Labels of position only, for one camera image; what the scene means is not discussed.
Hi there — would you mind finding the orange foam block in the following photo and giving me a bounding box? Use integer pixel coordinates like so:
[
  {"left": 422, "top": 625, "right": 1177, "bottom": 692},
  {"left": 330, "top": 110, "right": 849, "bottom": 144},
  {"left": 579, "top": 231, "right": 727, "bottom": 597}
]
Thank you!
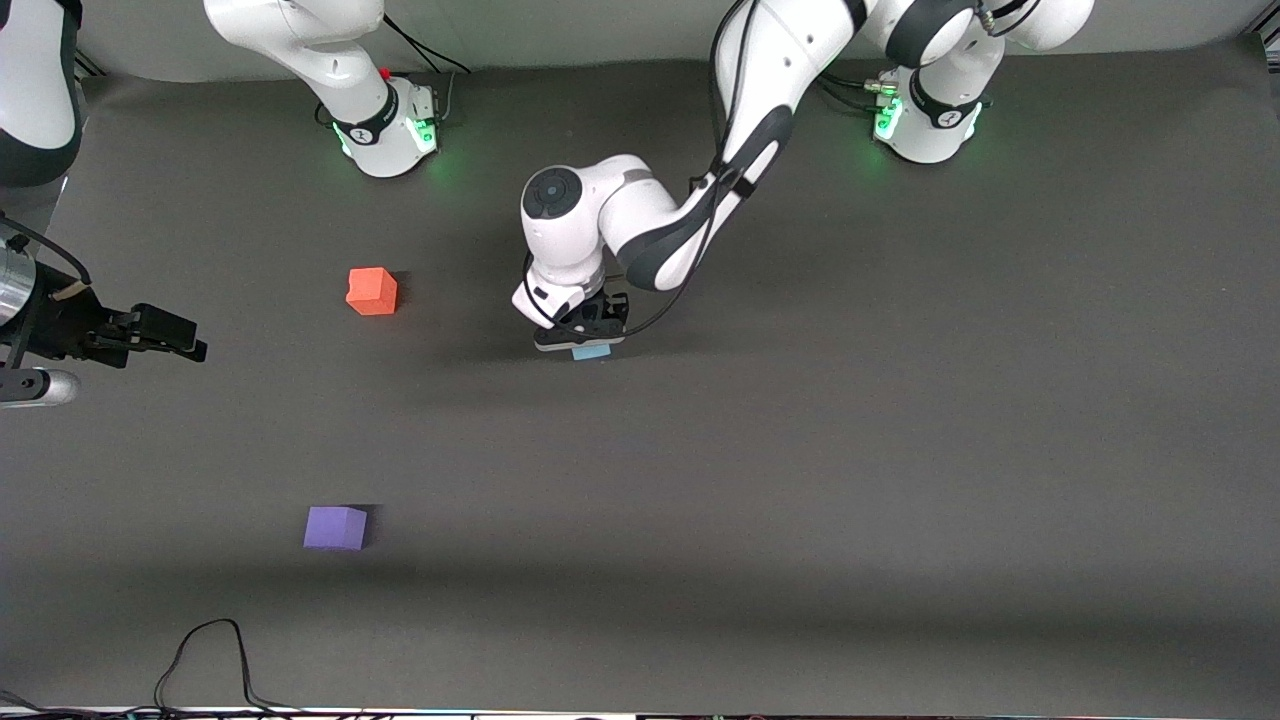
[{"left": 346, "top": 267, "right": 399, "bottom": 317}]

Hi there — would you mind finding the purple foam block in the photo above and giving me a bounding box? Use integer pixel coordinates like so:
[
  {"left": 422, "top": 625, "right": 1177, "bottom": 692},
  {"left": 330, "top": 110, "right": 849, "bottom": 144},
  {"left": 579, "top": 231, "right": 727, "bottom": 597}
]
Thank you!
[{"left": 303, "top": 506, "right": 369, "bottom": 552}]

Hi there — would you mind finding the dark grey table cover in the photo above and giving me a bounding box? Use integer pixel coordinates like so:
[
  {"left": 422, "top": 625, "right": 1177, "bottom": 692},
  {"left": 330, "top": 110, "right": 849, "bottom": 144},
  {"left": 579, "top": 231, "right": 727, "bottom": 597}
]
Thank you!
[{"left": 0, "top": 33, "right": 1280, "bottom": 717}]

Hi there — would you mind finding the black right base cable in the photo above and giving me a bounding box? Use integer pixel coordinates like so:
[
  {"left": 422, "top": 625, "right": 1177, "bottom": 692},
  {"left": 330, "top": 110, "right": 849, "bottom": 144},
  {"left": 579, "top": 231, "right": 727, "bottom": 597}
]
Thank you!
[{"left": 380, "top": 14, "right": 472, "bottom": 127}]

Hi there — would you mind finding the black base cable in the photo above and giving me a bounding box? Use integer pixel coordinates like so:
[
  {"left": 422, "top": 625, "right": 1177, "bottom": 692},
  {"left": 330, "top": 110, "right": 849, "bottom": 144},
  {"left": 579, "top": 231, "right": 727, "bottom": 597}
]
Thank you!
[
  {"left": 818, "top": 72, "right": 897, "bottom": 114},
  {"left": 380, "top": 14, "right": 472, "bottom": 127}
]

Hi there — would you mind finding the black looped table cable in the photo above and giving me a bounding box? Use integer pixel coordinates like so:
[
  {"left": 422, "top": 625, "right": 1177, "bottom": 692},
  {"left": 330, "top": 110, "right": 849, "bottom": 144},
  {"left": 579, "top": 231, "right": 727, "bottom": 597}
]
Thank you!
[{"left": 153, "top": 618, "right": 306, "bottom": 717}]

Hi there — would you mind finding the black left base cable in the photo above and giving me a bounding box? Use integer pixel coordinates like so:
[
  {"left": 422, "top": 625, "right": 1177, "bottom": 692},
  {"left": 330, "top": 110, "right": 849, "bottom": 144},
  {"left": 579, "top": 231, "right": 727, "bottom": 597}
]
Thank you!
[{"left": 818, "top": 72, "right": 897, "bottom": 114}]

